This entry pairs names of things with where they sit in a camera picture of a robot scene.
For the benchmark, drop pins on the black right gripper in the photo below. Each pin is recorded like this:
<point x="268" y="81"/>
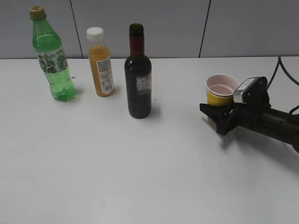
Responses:
<point x="230" y="116"/>

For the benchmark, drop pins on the yellow paper cup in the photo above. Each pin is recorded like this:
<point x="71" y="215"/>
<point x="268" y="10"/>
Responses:
<point x="220" y="88"/>

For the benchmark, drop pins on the dark red wine bottle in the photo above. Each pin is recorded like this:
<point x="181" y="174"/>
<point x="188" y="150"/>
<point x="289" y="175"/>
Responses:
<point x="138" y="76"/>

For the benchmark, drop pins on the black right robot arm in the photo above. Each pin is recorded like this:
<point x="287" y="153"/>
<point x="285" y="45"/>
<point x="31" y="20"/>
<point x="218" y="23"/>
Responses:
<point x="279" y="125"/>

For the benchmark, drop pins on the orange juice bottle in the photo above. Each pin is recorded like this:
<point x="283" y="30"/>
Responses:
<point x="100" y="62"/>

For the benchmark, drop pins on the green plastic soda bottle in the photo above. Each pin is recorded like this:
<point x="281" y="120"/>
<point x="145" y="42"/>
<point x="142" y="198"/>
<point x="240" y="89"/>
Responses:
<point x="51" y="57"/>

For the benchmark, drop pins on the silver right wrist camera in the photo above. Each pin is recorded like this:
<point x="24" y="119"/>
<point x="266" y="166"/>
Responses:
<point x="242" y="92"/>

